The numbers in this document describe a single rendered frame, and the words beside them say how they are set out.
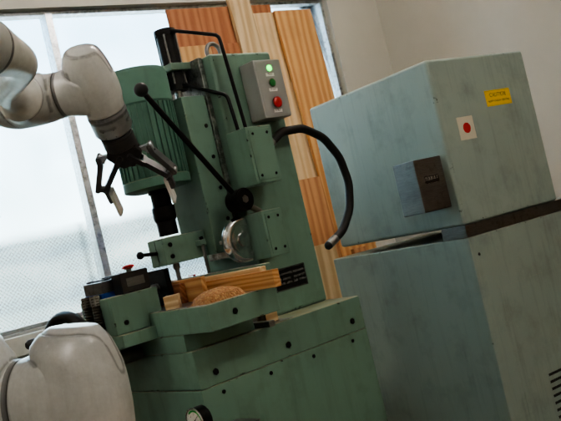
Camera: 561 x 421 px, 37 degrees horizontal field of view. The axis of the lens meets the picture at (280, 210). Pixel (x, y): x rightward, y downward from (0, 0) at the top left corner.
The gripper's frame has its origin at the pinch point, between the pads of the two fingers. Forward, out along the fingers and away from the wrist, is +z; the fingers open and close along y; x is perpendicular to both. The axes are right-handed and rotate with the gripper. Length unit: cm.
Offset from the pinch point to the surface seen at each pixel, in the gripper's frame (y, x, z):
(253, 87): 28.0, 36.9, -4.7
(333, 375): 32, -14, 56
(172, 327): 1.3, -22.9, 20.2
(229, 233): 15.2, 4.5, 17.5
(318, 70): 37, 213, 80
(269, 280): 25.9, -20.0, 15.5
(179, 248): 1.8, 4.1, 18.2
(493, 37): 122, 208, 84
